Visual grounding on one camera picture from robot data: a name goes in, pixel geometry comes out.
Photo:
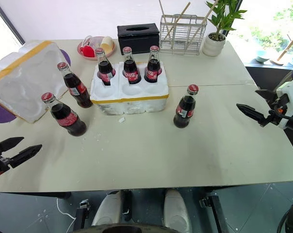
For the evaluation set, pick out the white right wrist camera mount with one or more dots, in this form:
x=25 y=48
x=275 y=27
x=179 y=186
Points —
x=290 y=91

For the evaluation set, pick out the black table leg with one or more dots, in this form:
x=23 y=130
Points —
x=216 y=213
x=81 y=213

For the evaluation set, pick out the white foam bottle tray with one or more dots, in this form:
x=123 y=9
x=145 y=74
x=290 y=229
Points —
x=136 y=98

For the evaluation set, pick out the black window frame post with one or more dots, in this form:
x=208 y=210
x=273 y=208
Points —
x=9 y=21

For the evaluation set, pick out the red toy piece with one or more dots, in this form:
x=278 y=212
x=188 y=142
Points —
x=87 y=51

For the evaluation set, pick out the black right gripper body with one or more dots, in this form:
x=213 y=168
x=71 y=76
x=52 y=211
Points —
x=275 y=114

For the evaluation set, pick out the pink round plate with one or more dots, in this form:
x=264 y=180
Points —
x=111 y=52

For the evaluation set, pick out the green bamboo plant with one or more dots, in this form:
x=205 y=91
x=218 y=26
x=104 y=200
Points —
x=223 y=14

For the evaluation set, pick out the wooden branch stand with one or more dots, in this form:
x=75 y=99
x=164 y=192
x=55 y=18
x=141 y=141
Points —
x=288 y=47

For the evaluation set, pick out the small grey bowl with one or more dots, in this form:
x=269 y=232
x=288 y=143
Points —
x=262 y=59

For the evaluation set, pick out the white rounded robot leg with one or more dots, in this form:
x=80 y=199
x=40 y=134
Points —
x=176 y=211
x=107 y=208

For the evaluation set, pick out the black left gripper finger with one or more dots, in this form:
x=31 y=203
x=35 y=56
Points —
x=9 y=142
x=24 y=155

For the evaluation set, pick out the glass cola bottle red cap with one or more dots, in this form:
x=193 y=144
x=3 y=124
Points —
x=153 y=68
x=66 y=119
x=185 y=109
x=76 y=88
x=104 y=69
x=130 y=69

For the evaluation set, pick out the wooden stick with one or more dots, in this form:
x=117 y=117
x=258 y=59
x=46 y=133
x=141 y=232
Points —
x=207 y=14
x=164 y=14
x=179 y=18

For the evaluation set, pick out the black tissue box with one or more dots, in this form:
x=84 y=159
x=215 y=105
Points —
x=138 y=38

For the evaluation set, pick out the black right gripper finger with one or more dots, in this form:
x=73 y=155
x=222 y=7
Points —
x=267 y=95
x=252 y=111

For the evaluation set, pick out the white foam lid yellow tape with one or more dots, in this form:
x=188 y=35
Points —
x=25 y=80

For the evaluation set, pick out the white ribbed plant pot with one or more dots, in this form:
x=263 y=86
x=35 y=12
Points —
x=213 y=46

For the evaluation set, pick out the cream yellow cup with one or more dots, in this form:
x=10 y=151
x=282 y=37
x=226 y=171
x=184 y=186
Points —
x=107 y=43

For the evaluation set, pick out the purple round mat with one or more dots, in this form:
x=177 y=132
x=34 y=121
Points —
x=2 y=114
x=65 y=57

